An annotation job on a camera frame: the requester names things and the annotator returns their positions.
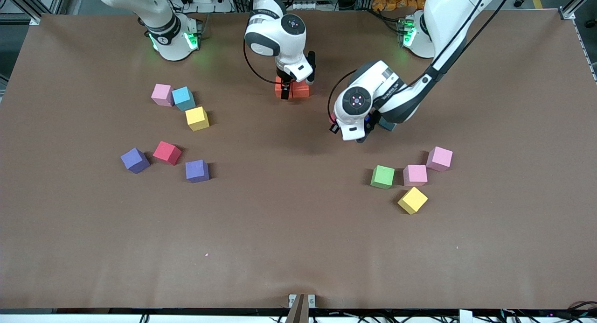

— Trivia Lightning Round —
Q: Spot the yellow foam cube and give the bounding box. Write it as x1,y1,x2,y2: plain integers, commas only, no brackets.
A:
397,187,429,215
185,106,210,132

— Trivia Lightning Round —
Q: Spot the green foam cube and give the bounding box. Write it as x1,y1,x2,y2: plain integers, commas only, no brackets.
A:
370,165,395,190

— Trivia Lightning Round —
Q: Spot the pink foam cube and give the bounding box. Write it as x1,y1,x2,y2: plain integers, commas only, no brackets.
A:
403,164,428,187
426,146,453,173
151,84,174,107

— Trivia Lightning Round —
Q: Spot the white power strip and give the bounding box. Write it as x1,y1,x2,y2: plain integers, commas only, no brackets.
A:
159,0,234,13

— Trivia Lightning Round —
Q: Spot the brown paper table cover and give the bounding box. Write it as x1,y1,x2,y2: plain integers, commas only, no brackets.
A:
0,9,597,310

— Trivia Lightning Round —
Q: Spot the purple foam cube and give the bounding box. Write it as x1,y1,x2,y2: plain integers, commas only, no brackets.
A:
120,147,151,175
185,160,210,183

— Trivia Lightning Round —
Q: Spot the brown flat stick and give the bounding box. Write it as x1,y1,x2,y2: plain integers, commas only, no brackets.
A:
285,294,310,323

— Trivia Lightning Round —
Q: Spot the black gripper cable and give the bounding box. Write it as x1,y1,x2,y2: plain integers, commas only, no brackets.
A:
328,0,514,123
224,0,283,85

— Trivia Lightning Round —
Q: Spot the silver metal bracket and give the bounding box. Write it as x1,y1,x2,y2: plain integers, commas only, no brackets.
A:
288,294,316,309

